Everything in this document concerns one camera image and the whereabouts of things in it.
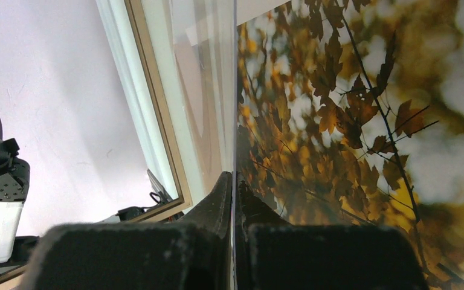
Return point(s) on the black picture frame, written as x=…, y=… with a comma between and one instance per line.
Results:
x=75, y=95

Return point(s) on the autumn leaves photo print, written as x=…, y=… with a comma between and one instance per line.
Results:
x=352, y=112

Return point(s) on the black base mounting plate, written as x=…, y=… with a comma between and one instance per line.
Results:
x=23, y=245

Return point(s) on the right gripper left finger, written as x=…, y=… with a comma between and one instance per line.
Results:
x=190, y=253

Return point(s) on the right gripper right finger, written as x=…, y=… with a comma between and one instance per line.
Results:
x=271, y=253

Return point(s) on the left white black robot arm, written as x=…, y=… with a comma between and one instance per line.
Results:
x=14, y=187

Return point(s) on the clear acrylic sheet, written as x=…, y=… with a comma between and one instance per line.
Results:
x=194, y=43

